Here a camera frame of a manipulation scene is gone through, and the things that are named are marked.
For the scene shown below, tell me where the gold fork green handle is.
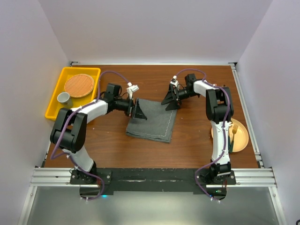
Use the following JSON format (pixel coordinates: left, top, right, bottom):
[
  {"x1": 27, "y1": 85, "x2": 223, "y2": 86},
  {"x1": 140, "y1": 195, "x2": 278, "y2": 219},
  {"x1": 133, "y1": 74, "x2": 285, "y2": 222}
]
[{"x1": 229, "y1": 124, "x2": 239, "y2": 153}]

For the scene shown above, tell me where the yellow plastic tray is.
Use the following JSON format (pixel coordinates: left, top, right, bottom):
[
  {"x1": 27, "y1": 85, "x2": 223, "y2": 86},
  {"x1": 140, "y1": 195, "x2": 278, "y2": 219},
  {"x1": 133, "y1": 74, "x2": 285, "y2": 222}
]
[{"x1": 45, "y1": 67, "x2": 101, "y2": 120}]

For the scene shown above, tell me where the grey cloth napkin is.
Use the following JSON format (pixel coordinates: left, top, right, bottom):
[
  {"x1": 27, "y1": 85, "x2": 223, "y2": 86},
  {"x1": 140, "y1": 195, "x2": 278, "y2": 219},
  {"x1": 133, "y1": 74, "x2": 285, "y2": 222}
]
[{"x1": 126, "y1": 99, "x2": 177, "y2": 143}]

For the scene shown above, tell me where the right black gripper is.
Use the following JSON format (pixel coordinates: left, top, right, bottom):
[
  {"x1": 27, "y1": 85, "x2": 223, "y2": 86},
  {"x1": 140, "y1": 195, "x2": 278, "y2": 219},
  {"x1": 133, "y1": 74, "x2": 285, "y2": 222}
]
[{"x1": 162, "y1": 84, "x2": 199, "y2": 112}]

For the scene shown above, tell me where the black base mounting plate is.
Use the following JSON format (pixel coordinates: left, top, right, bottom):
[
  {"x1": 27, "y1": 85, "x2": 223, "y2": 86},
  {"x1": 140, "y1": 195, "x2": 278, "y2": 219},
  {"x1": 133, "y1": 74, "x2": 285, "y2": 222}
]
[{"x1": 70, "y1": 168, "x2": 237, "y2": 199}]

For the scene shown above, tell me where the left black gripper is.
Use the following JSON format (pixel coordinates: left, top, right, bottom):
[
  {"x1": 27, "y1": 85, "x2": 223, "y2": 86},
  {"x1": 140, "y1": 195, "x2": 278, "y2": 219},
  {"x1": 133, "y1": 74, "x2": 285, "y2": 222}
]
[{"x1": 113, "y1": 96, "x2": 147, "y2": 120}]

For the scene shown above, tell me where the golden round plate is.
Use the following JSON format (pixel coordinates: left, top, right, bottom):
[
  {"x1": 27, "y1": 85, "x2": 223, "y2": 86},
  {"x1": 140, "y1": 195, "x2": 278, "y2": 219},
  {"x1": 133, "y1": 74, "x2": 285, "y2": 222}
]
[{"x1": 210, "y1": 119, "x2": 249, "y2": 155}]

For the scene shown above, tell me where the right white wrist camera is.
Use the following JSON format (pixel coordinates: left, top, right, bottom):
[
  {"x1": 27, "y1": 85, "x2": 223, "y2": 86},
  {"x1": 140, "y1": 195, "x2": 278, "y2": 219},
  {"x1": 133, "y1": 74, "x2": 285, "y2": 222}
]
[{"x1": 170, "y1": 75, "x2": 179, "y2": 87}]

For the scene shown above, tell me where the grey ceramic cup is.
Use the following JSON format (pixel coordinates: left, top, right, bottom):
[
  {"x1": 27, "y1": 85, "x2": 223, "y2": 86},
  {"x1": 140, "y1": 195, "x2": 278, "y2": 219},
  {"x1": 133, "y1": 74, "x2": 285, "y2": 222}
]
[{"x1": 57, "y1": 92, "x2": 73, "y2": 108}]

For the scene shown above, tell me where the orange woven coaster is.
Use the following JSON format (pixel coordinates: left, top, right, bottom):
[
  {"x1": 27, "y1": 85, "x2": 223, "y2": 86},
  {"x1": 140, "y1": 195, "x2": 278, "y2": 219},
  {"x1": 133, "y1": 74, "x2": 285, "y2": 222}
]
[{"x1": 64, "y1": 74, "x2": 95, "y2": 98}]

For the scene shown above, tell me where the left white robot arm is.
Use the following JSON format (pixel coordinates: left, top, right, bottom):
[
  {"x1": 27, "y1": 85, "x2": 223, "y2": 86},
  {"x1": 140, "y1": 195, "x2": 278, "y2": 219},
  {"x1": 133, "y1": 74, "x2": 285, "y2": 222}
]
[{"x1": 50, "y1": 82, "x2": 147, "y2": 185}]

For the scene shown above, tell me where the aluminium frame rail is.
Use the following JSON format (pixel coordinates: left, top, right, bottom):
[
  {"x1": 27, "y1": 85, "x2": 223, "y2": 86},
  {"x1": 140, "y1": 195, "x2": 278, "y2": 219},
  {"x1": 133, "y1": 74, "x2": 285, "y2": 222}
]
[{"x1": 16, "y1": 61, "x2": 288, "y2": 225}]

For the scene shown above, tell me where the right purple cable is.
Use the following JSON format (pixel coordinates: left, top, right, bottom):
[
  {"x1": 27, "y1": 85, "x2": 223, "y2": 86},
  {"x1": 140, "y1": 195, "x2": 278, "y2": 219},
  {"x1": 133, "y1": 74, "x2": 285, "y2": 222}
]
[{"x1": 174, "y1": 68, "x2": 232, "y2": 202}]

